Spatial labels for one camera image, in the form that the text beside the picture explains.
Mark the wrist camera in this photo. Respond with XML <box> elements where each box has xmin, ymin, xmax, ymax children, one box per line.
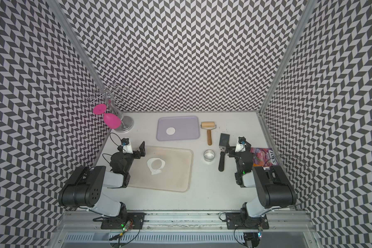
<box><xmin>235</xmin><ymin>136</ymin><xmax>247</xmax><ymax>153</ymax></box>
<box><xmin>121</xmin><ymin>138</ymin><xmax>133</xmax><ymax>154</ymax></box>

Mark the colourful candy bag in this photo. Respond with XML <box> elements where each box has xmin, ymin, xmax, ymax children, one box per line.
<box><xmin>250</xmin><ymin>148</ymin><xmax>279</xmax><ymax>167</ymax></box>

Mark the pink wine glass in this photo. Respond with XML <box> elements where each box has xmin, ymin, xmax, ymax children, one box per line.
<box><xmin>93</xmin><ymin>104</ymin><xmax>122</xmax><ymax>129</ymax></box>

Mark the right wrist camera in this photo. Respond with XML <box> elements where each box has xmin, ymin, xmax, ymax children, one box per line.
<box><xmin>235</xmin><ymin>136</ymin><xmax>247</xmax><ymax>153</ymax></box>

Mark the wooden dough roller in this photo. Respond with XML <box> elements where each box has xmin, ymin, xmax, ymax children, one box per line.
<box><xmin>200</xmin><ymin>122</ymin><xmax>216</xmax><ymax>146</ymax></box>

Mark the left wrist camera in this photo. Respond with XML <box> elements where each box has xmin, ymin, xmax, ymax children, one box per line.
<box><xmin>121</xmin><ymin>138</ymin><xmax>133</xmax><ymax>154</ymax></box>

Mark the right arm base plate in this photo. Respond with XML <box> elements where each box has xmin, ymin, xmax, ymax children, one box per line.
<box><xmin>225</xmin><ymin>212</ymin><xmax>270</xmax><ymax>230</ymax></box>

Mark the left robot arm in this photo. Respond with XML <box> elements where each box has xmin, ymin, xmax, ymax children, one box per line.
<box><xmin>58</xmin><ymin>138</ymin><xmax>146</xmax><ymax>219</ymax></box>

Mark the beige plastic tray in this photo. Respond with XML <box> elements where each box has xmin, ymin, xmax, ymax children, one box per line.
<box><xmin>129</xmin><ymin>146</ymin><xmax>193</xmax><ymax>192</ymax></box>

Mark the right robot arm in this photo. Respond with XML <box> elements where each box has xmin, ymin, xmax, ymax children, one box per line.
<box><xmin>225</xmin><ymin>144</ymin><xmax>297</xmax><ymax>220</ymax></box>

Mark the black handled metal spatula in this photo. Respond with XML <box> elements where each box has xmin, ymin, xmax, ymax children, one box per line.
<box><xmin>218</xmin><ymin>133</ymin><xmax>230</xmax><ymax>172</ymax></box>

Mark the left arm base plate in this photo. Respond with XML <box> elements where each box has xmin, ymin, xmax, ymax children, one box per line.
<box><xmin>100</xmin><ymin>212</ymin><xmax>146</xmax><ymax>230</ymax></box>

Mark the white dough ball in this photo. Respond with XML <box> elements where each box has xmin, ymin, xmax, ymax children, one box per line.
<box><xmin>147</xmin><ymin>158</ymin><xmax>166</xmax><ymax>175</ymax></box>

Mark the round white dough wrapper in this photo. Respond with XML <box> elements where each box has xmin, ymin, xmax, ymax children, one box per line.
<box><xmin>166</xmin><ymin>127</ymin><xmax>176</xmax><ymax>135</ymax></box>

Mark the purple plastic tray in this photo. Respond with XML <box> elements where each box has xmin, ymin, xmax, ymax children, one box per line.
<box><xmin>156</xmin><ymin>116</ymin><xmax>200</xmax><ymax>141</ymax></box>

